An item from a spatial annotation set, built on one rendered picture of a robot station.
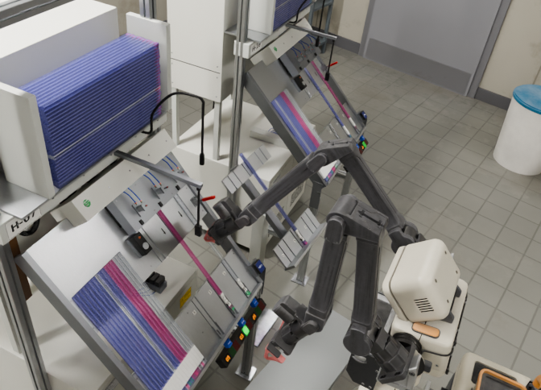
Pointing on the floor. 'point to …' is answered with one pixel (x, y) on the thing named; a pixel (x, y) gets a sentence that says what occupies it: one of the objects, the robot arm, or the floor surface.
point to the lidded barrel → (522, 132)
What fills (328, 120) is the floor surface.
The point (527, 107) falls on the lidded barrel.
